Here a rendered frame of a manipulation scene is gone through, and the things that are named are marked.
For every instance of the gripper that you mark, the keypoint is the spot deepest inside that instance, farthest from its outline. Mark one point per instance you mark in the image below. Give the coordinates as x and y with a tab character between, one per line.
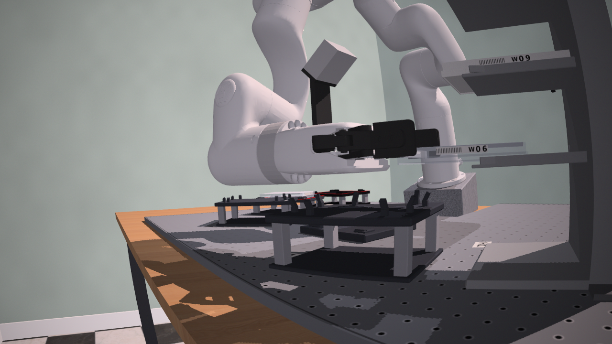
307	150

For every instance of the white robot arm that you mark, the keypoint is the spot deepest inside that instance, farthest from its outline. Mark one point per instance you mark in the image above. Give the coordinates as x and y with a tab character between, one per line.
247	115

